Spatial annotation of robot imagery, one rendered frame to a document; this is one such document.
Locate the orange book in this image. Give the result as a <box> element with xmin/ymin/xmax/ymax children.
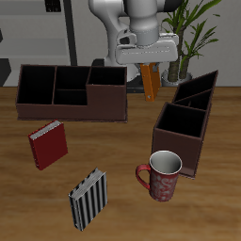
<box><xmin>139</xmin><ymin>62</ymin><xmax>161</xmax><ymax>103</ymax></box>

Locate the red book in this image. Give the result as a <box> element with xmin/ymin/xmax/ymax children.
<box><xmin>27</xmin><ymin>119</ymin><xmax>70</xmax><ymax>171</ymax></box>

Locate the black vertical post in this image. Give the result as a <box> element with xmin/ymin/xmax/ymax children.
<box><xmin>62</xmin><ymin>0</ymin><xmax>78</xmax><ymax>67</ymax></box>

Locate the red patterned mug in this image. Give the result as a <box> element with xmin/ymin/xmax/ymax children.
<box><xmin>135</xmin><ymin>150</ymin><xmax>184</xmax><ymax>202</ymax></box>

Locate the white shelf unit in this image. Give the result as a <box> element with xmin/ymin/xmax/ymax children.
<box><xmin>0</xmin><ymin>0</ymin><xmax>72</xmax><ymax>60</ymax></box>

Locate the black white striped book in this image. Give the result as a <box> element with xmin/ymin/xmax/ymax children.
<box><xmin>68</xmin><ymin>167</ymin><xmax>109</xmax><ymax>233</ymax></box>

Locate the dark brown desk caddy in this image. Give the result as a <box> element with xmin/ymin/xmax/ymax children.
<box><xmin>152</xmin><ymin>70</ymin><xmax>219</xmax><ymax>180</ymax></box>
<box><xmin>15</xmin><ymin>64</ymin><xmax>129</xmax><ymax>123</ymax></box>

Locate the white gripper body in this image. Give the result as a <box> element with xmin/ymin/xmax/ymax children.
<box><xmin>115</xmin><ymin>32</ymin><xmax>180</xmax><ymax>66</ymax></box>

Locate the green pot plant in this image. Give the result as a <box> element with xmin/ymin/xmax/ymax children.
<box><xmin>160</xmin><ymin>0</ymin><xmax>222</xmax><ymax>88</ymax></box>

